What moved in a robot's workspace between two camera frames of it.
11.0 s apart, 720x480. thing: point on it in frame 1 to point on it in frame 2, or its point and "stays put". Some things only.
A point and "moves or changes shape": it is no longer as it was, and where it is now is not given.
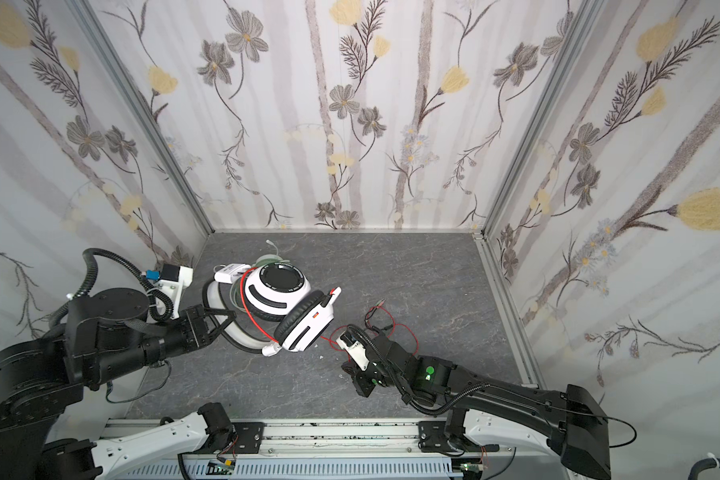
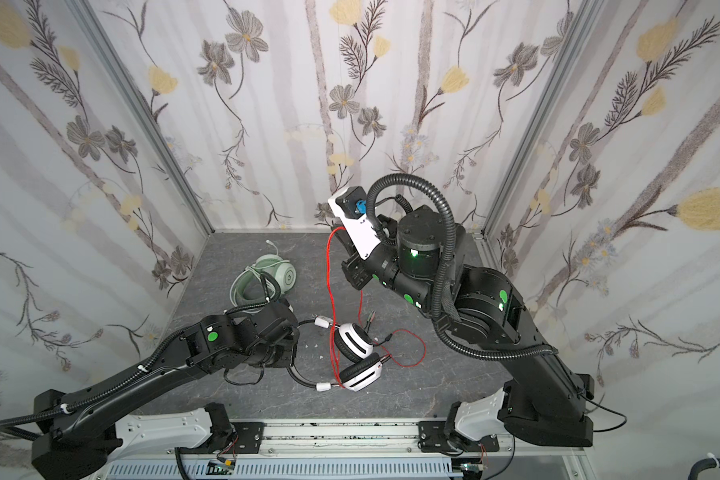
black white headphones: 275,291 moves or changes shape
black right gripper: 371,365 to 357,273
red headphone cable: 324,338 to 335,325
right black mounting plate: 433,437 stays put
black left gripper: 198,327 to 285,335
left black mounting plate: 249,436 stays put
